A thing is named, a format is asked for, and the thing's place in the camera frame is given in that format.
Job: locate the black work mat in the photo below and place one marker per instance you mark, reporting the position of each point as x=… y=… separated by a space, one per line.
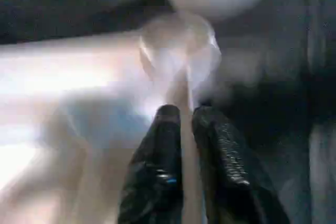
x=278 y=103

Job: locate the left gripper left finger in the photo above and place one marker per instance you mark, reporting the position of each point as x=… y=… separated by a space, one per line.
x=155 y=177

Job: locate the white plastic table top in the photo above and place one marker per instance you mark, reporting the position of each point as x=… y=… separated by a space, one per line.
x=63 y=87

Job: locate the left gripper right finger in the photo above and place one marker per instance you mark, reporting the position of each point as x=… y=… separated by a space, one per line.
x=231 y=182

